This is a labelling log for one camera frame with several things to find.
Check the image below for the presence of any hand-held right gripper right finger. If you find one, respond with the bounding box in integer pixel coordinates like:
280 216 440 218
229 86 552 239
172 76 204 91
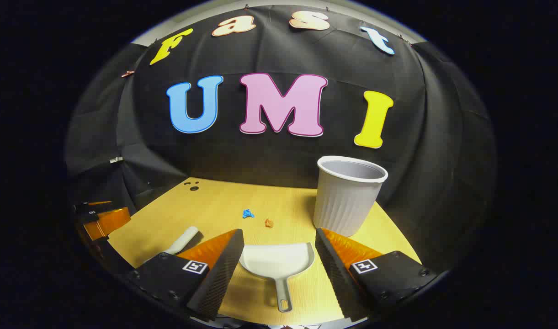
314 227 438 322

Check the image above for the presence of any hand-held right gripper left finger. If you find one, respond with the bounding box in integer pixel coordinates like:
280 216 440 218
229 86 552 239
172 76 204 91
127 228 245 321

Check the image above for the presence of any white plastic dustpan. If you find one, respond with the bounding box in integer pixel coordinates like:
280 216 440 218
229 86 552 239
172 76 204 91
239 242 316 313

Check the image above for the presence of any white ribbed garbage bin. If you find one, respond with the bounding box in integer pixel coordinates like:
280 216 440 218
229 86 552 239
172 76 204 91
313 155 389 237

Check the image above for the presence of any wooden desktop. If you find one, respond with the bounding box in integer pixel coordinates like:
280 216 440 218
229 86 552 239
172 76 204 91
107 177 422 326

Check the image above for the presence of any black backdrop cloth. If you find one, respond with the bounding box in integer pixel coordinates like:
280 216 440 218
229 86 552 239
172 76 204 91
64 5 498 275

